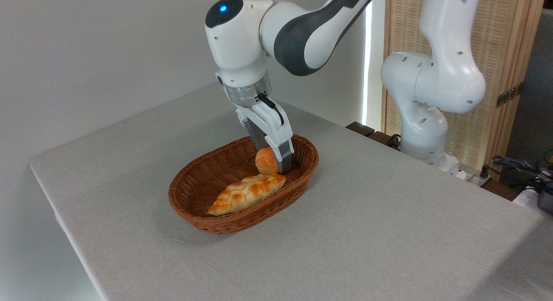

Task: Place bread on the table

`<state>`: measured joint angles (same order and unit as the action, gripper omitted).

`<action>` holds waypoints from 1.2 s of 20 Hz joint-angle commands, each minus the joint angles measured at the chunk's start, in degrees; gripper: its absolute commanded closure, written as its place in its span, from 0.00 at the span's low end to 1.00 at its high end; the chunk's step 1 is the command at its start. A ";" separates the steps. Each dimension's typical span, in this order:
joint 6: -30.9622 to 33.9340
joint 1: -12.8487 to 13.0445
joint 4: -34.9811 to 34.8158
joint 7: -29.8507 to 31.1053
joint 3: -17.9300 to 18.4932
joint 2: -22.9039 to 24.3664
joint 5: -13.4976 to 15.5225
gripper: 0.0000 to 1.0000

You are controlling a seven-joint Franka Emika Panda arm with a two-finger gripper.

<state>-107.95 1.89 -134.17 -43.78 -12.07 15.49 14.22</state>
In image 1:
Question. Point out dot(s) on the long braided bread loaf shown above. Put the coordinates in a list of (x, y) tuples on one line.
[(246, 193)]

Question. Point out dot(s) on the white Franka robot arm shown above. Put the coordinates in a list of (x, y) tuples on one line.
[(242, 42)]

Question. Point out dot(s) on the dark brown wooden bench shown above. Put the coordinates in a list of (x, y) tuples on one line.
[(362, 129)]

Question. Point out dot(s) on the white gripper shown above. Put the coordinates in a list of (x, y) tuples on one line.
[(270, 124)]

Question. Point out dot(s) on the grey tablecloth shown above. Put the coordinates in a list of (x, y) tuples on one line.
[(367, 232)]

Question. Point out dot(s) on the white power strip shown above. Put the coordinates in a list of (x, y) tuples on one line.
[(473, 178)]

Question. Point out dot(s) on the round orange bread roll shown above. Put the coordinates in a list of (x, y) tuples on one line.
[(267, 160)]

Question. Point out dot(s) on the dark metal screen hinge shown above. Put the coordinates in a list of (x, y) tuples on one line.
[(510, 95)]

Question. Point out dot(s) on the brown wicker oval basket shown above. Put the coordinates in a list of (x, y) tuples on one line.
[(203, 180)]

